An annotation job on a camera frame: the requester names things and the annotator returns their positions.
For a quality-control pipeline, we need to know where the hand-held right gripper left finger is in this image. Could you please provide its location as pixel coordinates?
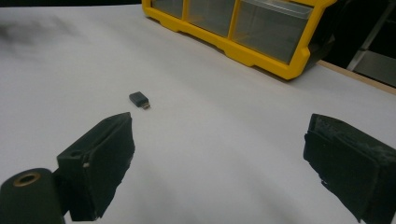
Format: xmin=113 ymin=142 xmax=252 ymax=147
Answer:
xmin=54 ymin=111 xmax=136 ymax=222

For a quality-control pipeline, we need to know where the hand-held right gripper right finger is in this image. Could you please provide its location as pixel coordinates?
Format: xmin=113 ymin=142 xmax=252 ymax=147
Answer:
xmin=303 ymin=113 xmax=396 ymax=224

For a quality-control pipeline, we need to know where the small black plug adapter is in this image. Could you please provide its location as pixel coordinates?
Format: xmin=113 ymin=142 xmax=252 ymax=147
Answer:
xmin=129 ymin=91 xmax=152 ymax=110

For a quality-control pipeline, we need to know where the yellow drawer cabinet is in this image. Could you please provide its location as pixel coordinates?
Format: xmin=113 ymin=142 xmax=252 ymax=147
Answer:
xmin=141 ymin=0 xmax=344 ymax=81

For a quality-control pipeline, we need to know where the grey metal stand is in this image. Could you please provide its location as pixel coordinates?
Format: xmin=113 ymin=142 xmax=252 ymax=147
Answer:
xmin=346 ymin=0 xmax=396 ymax=88

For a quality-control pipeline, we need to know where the grid of clear drawers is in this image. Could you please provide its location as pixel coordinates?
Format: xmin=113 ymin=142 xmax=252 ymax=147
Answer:
xmin=151 ymin=0 xmax=314 ymax=64

